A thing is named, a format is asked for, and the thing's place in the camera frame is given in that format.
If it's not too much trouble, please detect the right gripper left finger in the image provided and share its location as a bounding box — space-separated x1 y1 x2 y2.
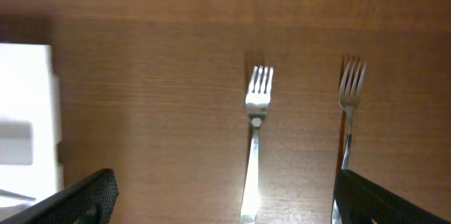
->
2 168 119 224

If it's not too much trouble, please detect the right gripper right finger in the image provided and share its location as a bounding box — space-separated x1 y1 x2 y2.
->
334 170 450 224

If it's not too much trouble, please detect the silver fork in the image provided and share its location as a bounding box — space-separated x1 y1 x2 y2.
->
338 60 366 170
240 66 274 224
0 189 36 201

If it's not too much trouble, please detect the white plastic cutlery tray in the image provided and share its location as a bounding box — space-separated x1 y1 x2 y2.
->
1 43 64 220

